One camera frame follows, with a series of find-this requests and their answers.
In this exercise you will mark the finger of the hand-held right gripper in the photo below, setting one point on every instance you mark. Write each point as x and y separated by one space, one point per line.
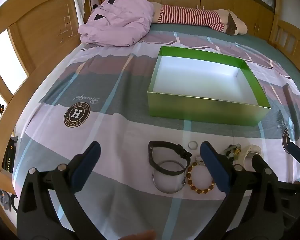
296 152
258 161

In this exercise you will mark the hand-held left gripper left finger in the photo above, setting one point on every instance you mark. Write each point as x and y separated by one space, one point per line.
86 165

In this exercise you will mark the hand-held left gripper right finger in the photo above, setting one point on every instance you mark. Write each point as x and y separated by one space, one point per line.
215 165

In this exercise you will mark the white wrist watch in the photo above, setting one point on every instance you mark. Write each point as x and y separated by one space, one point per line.
252 150

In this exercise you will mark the black wrist band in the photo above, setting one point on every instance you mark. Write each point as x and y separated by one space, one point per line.
175 148

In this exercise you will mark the green cardboard box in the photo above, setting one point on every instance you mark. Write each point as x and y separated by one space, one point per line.
202 107

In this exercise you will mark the silver bangle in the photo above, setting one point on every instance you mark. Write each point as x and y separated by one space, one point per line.
154 178

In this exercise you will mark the person's left hand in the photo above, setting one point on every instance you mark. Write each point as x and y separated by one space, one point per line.
140 236

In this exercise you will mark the wooden headboard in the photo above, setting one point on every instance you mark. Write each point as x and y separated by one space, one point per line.
40 30

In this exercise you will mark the pink quilt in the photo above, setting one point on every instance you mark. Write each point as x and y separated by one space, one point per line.
120 22

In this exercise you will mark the striped plush doll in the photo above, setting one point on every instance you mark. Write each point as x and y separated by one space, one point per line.
190 16

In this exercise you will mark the white hanging cloth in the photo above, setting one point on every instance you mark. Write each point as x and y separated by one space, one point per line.
78 2

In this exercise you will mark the wooden slatted frame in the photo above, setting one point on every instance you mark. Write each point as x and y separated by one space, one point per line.
287 32

